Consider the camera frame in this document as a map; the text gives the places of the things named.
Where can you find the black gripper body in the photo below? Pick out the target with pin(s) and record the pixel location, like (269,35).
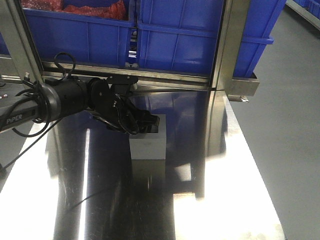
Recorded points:
(111,110)

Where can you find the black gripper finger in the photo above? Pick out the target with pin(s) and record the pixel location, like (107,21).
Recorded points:
(144,117)
(145,128)

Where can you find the gray cube base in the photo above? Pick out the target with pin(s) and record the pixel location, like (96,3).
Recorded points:
(150,146)

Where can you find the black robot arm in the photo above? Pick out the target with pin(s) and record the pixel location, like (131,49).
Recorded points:
(53,100)

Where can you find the blue bin with red bags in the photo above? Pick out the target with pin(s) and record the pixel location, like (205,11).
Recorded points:
(90,39)

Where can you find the blue plastic bin right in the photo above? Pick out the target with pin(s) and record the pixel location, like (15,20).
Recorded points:
(181,35)

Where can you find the red mesh bags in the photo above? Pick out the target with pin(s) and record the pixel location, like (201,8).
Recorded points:
(116,10)

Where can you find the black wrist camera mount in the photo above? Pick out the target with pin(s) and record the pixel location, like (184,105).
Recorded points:
(121,84)

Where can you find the stainless steel rack frame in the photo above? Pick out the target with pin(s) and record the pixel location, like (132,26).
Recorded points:
(23,57)

